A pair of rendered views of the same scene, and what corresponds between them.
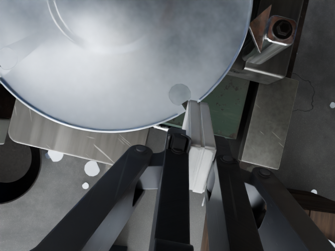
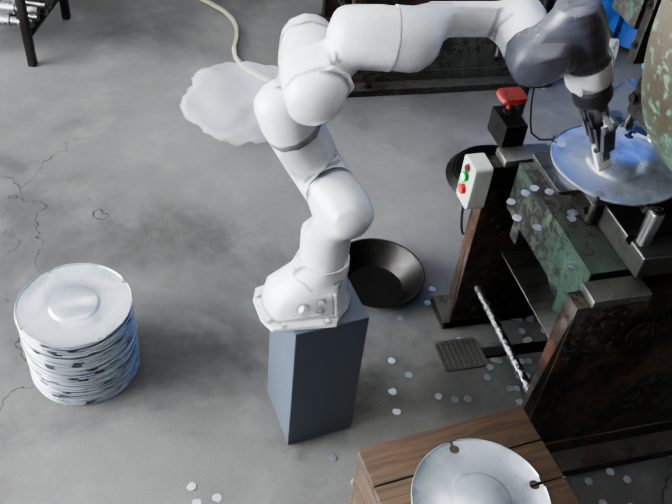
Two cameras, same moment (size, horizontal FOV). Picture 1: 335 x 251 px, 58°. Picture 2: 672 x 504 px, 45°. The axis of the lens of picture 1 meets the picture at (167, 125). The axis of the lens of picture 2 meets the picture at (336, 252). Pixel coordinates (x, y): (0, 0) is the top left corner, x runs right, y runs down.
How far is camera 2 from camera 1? 1.65 m
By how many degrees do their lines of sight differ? 47
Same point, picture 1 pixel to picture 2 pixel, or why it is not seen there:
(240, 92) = (617, 267)
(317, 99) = not seen: outside the picture
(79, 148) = (549, 172)
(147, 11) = (619, 173)
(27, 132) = (540, 157)
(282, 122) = (622, 294)
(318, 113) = not seen: outside the picture
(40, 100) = (555, 156)
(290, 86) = (644, 290)
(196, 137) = not seen: hidden behind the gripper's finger
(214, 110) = (596, 258)
